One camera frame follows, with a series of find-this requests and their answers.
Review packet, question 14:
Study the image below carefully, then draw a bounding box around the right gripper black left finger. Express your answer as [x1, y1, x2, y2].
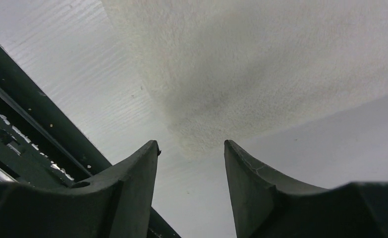
[0, 140, 159, 238]

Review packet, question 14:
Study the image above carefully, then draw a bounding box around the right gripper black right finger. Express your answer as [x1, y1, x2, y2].
[224, 140, 388, 238]

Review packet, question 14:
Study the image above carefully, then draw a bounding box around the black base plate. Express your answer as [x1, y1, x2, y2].
[0, 47, 178, 238]

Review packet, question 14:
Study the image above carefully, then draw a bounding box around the cream towel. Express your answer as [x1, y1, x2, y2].
[102, 0, 388, 156]

